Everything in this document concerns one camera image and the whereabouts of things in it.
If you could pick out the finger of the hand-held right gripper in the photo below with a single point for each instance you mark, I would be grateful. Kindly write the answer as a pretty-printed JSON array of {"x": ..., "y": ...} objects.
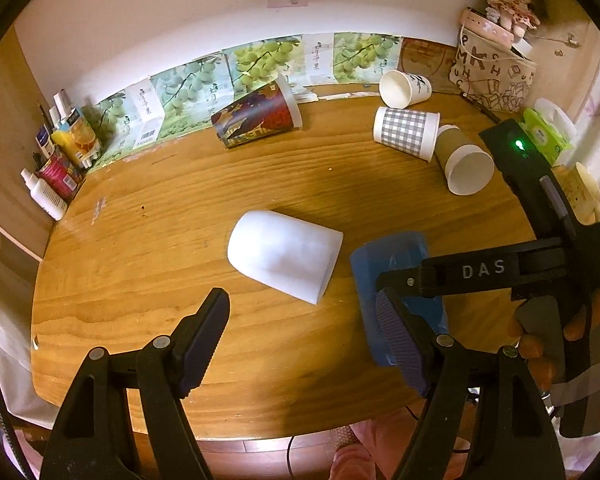
[{"x": 402, "y": 284}]

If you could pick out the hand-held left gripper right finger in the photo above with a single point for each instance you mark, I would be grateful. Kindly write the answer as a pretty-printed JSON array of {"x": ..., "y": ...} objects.
[{"x": 397, "y": 345}]

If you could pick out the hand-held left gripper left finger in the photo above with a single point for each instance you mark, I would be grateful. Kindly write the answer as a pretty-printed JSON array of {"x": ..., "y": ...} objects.
[{"x": 207, "y": 340}]

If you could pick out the blue plastic cup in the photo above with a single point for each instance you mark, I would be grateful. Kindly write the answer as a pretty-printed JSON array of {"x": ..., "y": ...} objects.
[{"x": 380, "y": 270}]

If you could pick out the white plastic cup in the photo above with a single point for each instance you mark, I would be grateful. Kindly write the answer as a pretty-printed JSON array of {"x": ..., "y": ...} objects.
[{"x": 280, "y": 255}]

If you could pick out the cream cup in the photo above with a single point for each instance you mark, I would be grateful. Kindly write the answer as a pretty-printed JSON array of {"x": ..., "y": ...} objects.
[{"x": 582, "y": 190}]

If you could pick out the brown paper cup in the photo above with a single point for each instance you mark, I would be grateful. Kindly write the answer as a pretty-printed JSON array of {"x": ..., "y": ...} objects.
[{"x": 462, "y": 160}]

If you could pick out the grey checked paper cup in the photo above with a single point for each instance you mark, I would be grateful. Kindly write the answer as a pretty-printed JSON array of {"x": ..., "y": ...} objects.
[{"x": 405, "y": 130}]

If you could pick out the white paper cup black print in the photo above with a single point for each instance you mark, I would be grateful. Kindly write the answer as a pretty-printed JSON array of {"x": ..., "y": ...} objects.
[{"x": 400, "y": 89}]

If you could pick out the dark red printed paper cup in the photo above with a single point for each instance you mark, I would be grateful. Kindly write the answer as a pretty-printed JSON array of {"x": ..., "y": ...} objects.
[{"x": 255, "y": 115}]

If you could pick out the person's right hand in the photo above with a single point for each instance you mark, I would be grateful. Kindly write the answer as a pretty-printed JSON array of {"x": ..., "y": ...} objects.
[{"x": 535, "y": 355}]

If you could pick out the green wet wipes packet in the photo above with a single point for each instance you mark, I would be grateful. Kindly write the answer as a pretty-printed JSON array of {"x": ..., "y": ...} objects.
[{"x": 547, "y": 135}]

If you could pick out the pink clothing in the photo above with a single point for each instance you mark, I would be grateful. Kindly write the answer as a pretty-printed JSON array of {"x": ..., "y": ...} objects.
[{"x": 370, "y": 450}]

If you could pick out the black pen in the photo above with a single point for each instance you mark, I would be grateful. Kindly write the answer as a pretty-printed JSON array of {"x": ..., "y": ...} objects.
[{"x": 480, "y": 106}]

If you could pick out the printed fabric bag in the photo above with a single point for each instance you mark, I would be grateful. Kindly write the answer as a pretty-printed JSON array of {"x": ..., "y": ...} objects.
[{"x": 495, "y": 77}]

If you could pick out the brown cardboard panel red print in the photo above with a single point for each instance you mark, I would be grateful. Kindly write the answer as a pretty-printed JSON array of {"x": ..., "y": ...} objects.
[{"x": 422, "y": 65}]

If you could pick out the pink round box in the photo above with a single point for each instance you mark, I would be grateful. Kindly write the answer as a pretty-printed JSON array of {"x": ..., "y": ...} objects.
[{"x": 485, "y": 27}]

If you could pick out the white cloth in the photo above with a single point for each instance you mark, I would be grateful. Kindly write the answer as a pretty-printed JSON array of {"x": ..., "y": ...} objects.
[{"x": 10, "y": 350}]

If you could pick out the white spray bottle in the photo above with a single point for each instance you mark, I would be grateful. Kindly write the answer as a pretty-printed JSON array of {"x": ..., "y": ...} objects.
[{"x": 42, "y": 192}]

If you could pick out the red can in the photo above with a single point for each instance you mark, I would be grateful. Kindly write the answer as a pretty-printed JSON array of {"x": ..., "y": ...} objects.
[{"x": 57, "y": 172}]

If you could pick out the grape print cardboard panel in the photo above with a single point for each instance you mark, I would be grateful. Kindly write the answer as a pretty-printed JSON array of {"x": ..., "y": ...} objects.
[
  {"x": 125, "y": 120},
  {"x": 355, "y": 57},
  {"x": 190, "y": 90},
  {"x": 262, "y": 62}
]

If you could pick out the yellow juice carton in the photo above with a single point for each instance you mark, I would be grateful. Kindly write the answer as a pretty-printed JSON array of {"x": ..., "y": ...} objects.
[{"x": 77, "y": 137}]

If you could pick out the dark blue tube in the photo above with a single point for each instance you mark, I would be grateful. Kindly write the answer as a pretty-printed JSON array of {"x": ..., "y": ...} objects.
[{"x": 44, "y": 142}]

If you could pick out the small white bottle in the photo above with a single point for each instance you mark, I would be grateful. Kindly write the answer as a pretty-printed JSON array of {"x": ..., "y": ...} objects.
[{"x": 62, "y": 105}]

